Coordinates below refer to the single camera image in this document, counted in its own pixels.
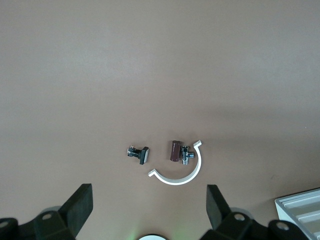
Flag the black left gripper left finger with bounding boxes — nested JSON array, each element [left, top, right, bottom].
[[0, 183, 94, 240]]

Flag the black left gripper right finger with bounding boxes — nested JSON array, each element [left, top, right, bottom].
[[199, 184, 310, 240]]

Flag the white semicircular pipe clamp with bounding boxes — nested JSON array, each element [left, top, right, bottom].
[[147, 139, 204, 186]]

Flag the brown cylinder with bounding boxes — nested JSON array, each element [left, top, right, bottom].
[[168, 139, 183, 163]]

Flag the small black clip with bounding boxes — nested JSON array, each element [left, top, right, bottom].
[[126, 144, 151, 166]]

